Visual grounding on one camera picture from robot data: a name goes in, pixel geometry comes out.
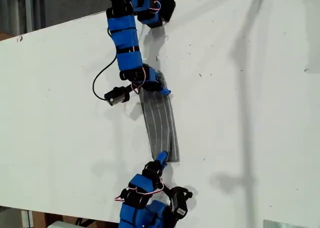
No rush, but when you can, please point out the black camera box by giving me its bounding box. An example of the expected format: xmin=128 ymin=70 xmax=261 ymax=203
xmin=169 ymin=186 xmax=194 ymax=218
xmin=103 ymin=86 xmax=130 ymax=107

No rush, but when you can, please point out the grey metal pole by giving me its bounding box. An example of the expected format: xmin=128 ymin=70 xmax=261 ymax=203
xmin=24 ymin=0 xmax=34 ymax=34

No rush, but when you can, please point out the white table leg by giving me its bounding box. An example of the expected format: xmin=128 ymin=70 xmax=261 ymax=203
xmin=21 ymin=209 xmax=34 ymax=228

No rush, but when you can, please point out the white box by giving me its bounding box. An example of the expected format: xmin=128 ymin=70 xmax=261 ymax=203
xmin=47 ymin=220 xmax=79 ymax=228

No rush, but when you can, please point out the black camera cable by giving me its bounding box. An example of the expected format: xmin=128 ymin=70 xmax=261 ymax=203
xmin=92 ymin=60 xmax=118 ymax=100

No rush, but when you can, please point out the grey striped square towel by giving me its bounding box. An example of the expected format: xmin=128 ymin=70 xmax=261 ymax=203
xmin=138 ymin=71 xmax=181 ymax=163

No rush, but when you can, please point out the black camera stalk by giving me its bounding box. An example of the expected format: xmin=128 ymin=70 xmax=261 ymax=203
xmin=124 ymin=83 xmax=141 ymax=94
xmin=161 ymin=185 xmax=176 ymax=198

